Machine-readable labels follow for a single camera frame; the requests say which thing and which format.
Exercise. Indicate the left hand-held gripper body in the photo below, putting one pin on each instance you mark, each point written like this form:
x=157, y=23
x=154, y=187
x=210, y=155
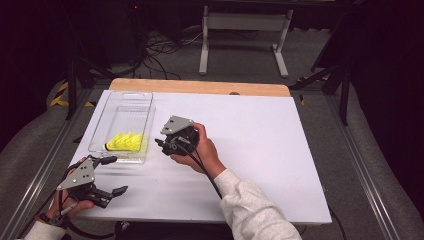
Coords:
x=80, y=176

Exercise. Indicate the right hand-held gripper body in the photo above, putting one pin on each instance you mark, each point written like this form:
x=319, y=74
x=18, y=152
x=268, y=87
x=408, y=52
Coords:
x=178, y=125

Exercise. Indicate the clear plastic container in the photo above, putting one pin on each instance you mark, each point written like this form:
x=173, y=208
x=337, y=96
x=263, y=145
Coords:
x=128, y=113

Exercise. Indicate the person's left hand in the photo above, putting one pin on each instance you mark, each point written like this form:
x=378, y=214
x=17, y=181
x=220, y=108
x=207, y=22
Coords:
x=75, y=205

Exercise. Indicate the person's right hand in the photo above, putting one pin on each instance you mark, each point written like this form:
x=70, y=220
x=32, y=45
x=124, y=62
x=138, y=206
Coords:
x=206, y=156

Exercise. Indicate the wooden table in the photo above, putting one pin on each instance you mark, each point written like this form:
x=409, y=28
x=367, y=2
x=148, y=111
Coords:
x=200, y=87

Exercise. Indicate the dark wristband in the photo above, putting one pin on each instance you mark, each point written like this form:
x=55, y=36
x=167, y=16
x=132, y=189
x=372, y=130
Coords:
x=43, y=218

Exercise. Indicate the black tripod stand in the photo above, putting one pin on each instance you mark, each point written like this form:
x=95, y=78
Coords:
x=71, y=90

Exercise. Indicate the yellow black floor tape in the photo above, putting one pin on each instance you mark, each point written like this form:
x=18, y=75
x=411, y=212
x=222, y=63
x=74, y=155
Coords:
x=56, y=100

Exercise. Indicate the black metal stand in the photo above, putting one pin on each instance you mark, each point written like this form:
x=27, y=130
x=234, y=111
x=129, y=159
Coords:
x=343, y=83

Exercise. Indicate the aluminium floor rail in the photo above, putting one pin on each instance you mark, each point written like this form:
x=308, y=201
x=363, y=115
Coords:
x=363, y=173
x=36, y=173

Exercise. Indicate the white metal stand frame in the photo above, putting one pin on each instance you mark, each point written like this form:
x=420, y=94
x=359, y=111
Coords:
x=245, y=21

